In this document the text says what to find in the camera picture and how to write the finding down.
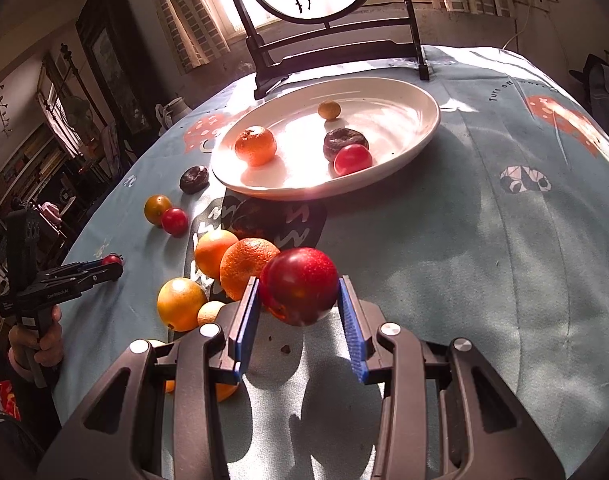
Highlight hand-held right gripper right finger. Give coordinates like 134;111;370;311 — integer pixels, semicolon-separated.
339;276;565;480

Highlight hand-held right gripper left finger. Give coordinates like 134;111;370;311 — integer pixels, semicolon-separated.
37;276;261;480

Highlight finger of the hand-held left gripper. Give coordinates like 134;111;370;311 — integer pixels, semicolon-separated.
54;263;124;295
47;259;106;281

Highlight small yellow orange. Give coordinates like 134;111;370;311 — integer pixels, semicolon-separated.
197;300;228;327

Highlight orange mandarin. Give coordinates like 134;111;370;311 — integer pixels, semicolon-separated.
219;237;281;302
234;126;278;167

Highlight smooth orange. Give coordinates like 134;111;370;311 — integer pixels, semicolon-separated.
148;339;240;403
194;229;240;281

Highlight yellow-green tomato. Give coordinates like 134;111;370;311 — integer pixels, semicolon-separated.
144;194;172;226

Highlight white oval plate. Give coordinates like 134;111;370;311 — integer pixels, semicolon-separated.
210;76;441;202

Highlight person's left hand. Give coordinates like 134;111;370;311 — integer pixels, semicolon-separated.
9;306;64;367

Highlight bookshelf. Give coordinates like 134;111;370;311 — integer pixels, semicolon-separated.
0;125;80;271

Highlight red packet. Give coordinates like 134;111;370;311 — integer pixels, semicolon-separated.
0;380;21;421

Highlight white pitcher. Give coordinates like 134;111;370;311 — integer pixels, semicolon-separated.
157;97;191;128

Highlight dark framed picture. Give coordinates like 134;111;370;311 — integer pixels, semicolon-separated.
76;0;168;148

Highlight black framed round painted screen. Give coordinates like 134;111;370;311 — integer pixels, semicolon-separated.
214;0;431;101

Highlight dark cloth pile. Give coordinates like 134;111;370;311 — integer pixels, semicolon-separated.
569;52;609;151

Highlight white wall cable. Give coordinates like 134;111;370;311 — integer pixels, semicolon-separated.
499;2;530;53

